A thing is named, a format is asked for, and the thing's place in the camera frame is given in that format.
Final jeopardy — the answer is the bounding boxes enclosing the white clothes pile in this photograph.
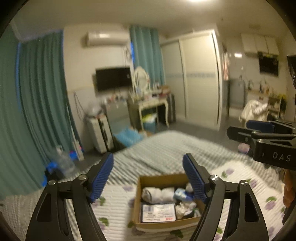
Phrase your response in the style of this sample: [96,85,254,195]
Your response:
[239,100,268,123]

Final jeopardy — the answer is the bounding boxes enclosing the brown cardboard box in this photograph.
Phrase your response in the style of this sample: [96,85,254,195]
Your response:
[132,174,205,233]

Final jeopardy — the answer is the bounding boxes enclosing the white soft cloth bundle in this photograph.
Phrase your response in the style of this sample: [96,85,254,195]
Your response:
[142,187,175,204]

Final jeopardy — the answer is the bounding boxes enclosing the clear water jug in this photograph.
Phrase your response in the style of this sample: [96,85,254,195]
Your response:
[52,145,75,177]

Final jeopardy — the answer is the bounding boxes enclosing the white oval vanity mirror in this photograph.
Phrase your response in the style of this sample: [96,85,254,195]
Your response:
[132,66,151,96]

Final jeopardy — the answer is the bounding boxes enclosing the white packaged pack in box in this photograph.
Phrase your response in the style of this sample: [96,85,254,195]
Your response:
[140,203,177,223]

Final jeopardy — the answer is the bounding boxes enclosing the white floral quilt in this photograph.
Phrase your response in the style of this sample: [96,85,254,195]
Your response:
[1,160,285,240]

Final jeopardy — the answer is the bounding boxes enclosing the grey mini fridge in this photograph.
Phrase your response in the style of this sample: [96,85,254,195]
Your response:
[102,100,131,135]

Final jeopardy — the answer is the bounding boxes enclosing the waste bin under table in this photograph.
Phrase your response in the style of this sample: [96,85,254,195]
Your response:
[142,113,157,133]

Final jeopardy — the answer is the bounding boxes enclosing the white air conditioner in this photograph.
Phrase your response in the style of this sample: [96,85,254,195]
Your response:
[86,31,130,47]

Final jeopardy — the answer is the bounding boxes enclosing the black range hood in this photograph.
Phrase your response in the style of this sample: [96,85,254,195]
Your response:
[258,52,279,77]

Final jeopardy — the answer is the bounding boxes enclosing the pink cup on floor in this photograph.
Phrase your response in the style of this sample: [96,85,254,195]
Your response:
[238,143,250,154]

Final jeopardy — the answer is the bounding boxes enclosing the white suitcase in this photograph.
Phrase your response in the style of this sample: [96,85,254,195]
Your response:
[86,114,114,154]

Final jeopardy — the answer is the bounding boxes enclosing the white kitchen wall cabinets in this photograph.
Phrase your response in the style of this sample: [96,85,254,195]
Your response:
[241,34,279,56]

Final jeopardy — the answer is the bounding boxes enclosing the person's right hand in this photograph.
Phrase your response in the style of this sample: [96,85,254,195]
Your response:
[283,170,295,208]

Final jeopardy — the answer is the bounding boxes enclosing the white dressing table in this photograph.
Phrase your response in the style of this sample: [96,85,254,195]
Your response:
[127,95,170,131]

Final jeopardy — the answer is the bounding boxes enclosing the blue tissue pack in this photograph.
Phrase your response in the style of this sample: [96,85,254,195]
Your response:
[173,188,194,202]

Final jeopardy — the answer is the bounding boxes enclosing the ceiling lamp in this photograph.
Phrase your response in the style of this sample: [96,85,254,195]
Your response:
[186,0,210,3]

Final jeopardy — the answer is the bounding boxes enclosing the blue plastic bag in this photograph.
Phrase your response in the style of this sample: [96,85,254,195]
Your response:
[115,128,144,147]

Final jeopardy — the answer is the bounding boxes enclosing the large green curtain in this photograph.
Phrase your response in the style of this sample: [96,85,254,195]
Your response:
[1,27,78,199]

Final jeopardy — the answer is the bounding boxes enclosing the grey striped bed sheet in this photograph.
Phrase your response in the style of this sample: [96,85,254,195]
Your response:
[67,129,278,186]

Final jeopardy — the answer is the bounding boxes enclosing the white sliding wardrobe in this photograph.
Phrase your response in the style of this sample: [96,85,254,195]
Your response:
[161,29,223,130]

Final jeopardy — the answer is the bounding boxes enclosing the black wall television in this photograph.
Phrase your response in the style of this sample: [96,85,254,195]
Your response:
[96,67,132,91]

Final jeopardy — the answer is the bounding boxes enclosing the teal window curtain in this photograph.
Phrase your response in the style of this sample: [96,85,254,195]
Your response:
[129,25,165,85]

